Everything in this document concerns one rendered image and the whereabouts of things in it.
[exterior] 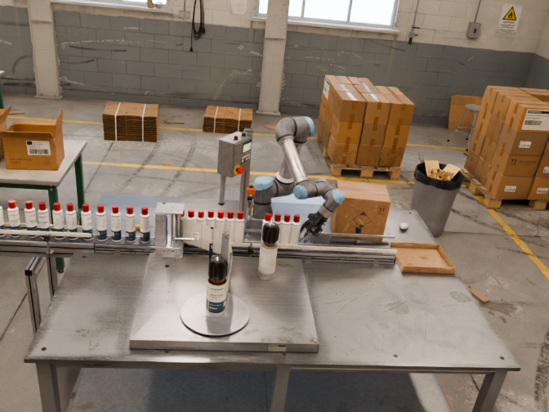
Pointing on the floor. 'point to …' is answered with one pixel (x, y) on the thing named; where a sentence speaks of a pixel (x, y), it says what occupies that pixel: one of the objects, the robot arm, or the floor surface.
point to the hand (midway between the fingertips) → (301, 239)
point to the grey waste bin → (433, 205)
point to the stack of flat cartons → (131, 122)
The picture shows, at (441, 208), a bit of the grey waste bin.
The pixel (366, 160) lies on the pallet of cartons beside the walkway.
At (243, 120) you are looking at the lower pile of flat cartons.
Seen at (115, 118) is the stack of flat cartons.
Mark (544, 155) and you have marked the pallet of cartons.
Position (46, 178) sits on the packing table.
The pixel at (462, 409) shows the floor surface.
